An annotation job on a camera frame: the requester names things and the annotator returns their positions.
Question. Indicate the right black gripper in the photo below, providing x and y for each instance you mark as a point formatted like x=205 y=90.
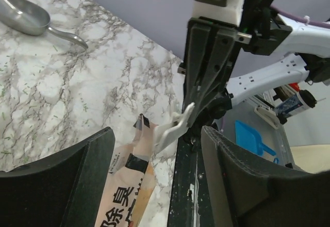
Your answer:
x=208 y=48

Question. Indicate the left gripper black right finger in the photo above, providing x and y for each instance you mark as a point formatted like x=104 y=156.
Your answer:
x=248 y=190

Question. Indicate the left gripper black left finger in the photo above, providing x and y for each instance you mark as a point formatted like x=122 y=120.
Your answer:
x=63 y=189

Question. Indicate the beige cat litter bag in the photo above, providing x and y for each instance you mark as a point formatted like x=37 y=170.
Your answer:
x=131 y=179

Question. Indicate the white bag sealing clip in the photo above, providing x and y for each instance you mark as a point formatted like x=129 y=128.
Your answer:
x=175 y=127

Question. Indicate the clear plastic litter scoop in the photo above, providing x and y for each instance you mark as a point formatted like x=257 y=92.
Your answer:
x=31 y=19

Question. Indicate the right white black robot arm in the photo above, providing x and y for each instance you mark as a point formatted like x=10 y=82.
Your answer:
x=306 y=58

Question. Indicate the blue plastic dustpan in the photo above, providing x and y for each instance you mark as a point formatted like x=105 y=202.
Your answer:
x=250 y=139

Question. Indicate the blue white bottle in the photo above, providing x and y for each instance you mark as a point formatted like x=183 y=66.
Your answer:
x=301 y=101

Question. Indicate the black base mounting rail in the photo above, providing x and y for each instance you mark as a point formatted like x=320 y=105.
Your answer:
x=190 y=203

